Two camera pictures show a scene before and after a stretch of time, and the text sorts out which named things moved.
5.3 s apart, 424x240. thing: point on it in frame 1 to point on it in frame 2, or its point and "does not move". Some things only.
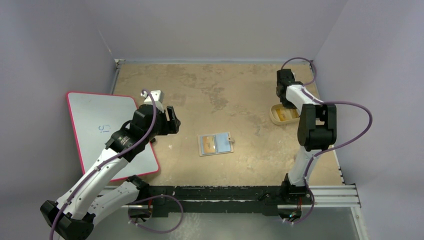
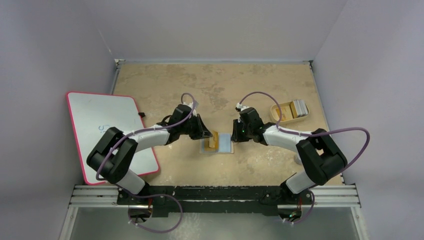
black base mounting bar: [192, 202] does not move
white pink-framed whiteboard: [96, 117] does not move
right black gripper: [283, 97] to [237, 129]
